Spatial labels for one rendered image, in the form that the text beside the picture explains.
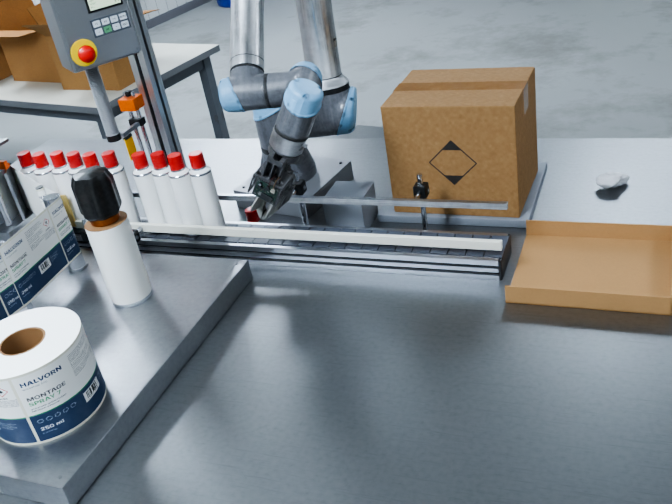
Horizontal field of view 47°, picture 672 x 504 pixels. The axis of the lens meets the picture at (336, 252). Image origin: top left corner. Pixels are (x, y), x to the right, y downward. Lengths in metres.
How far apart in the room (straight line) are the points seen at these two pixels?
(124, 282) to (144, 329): 0.12
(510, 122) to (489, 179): 0.15
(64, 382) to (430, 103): 0.95
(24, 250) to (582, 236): 1.19
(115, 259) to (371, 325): 0.54
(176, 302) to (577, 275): 0.82
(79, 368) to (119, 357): 0.18
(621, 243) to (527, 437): 0.60
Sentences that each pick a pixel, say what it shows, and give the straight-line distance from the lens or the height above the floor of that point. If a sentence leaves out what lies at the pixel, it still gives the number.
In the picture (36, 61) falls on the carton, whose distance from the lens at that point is 3.97.
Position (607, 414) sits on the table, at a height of 0.83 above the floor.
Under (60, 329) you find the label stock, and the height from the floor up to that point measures 1.02.
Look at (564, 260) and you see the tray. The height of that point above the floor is 0.83.
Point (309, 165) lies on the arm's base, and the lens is 2.05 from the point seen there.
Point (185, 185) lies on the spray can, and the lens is 1.85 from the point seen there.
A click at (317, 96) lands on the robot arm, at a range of 1.58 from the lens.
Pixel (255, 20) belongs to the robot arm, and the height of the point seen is 1.34.
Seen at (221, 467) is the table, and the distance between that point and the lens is 1.33.
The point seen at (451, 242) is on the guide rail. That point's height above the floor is 0.91.
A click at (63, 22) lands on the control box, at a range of 1.87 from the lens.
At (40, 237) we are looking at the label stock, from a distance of 1.80.
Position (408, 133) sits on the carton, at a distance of 1.78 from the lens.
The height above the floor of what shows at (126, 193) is 0.98.
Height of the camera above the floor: 1.74
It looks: 30 degrees down
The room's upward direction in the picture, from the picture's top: 11 degrees counter-clockwise
